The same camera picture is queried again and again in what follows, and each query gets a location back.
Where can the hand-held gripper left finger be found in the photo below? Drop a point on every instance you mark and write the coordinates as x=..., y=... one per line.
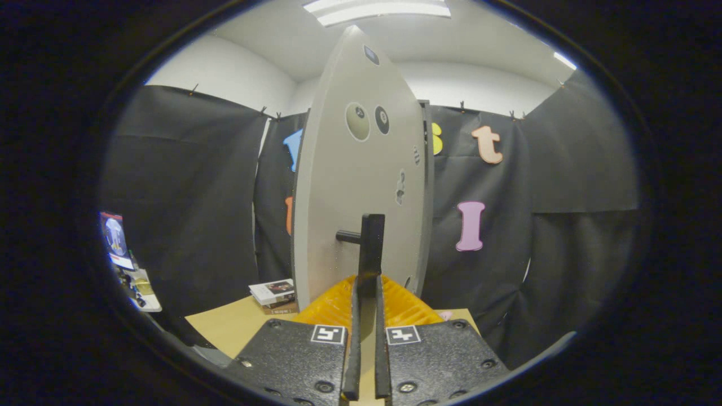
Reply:
x=352, y=349

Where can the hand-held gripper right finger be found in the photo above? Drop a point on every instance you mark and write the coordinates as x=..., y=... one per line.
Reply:
x=381, y=349

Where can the dark grey shoe cabinet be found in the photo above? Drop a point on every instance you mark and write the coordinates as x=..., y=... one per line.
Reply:
x=427, y=225

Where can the light grey shoe cabinet door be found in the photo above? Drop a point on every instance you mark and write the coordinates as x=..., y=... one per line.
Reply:
x=338, y=197

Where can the brown book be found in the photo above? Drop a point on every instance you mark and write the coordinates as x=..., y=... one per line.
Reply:
x=282, y=310

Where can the dark book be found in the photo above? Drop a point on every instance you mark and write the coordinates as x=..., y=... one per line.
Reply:
x=282, y=304

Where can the white book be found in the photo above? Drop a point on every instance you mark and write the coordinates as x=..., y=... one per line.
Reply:
x=271, y=290

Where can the white cluttered side table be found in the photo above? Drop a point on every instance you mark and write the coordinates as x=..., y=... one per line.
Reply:
x=144, y=287

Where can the black backdrop cloth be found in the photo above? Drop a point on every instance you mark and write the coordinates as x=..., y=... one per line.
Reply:
x=186, y=197

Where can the long ceiling light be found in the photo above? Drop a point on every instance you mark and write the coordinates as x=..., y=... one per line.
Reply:
x=383, y=10

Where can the small ceiling light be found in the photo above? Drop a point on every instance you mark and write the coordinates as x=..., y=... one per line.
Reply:
x=564, y=60

